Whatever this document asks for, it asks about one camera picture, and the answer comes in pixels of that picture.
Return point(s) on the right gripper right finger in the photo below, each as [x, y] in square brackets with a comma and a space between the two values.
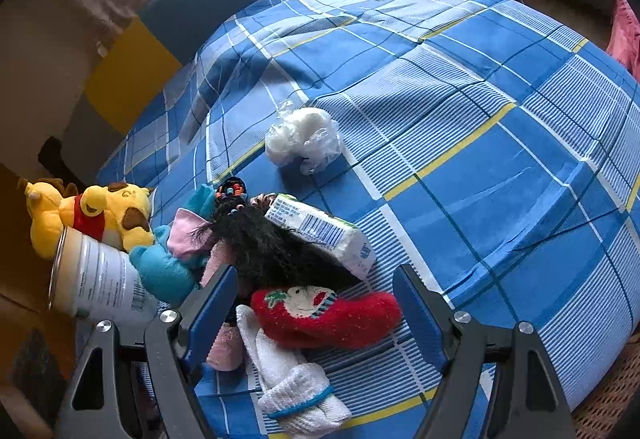
[526, 398]

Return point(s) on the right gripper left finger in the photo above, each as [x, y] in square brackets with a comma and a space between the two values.
[101, 401]

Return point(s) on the white cotton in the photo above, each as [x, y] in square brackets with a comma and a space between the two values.
[306, 135]

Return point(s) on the wooden wardrobe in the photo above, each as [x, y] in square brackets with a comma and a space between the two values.
[37, 345]

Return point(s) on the silver metal can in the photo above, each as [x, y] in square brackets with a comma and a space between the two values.
[93, 281]

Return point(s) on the pink fuzzy sock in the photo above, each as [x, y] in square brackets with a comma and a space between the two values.
[227, 352]

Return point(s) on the blue plush toy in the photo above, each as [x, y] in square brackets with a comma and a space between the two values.
[172, 266]

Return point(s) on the yellow bear plush toy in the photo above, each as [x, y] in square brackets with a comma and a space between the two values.
[118, 214]

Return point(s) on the white rolled socks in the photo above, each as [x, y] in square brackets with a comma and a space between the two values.
[296, 393]

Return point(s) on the red fuzzy sock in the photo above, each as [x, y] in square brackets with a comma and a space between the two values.
[315, 317]

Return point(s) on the wrapped tissue pack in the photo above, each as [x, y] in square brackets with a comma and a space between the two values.
[340, 238]

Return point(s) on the blue plaid bed sheet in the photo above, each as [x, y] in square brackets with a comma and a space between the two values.
[487, 145]

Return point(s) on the brown hair scrunchie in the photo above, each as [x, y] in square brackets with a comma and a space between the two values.
[263, 201]

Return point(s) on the pink cloth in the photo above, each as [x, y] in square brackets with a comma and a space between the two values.
[623, 45]

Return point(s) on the multicolour upholstered headboard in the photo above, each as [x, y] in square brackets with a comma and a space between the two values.
[164, 37]

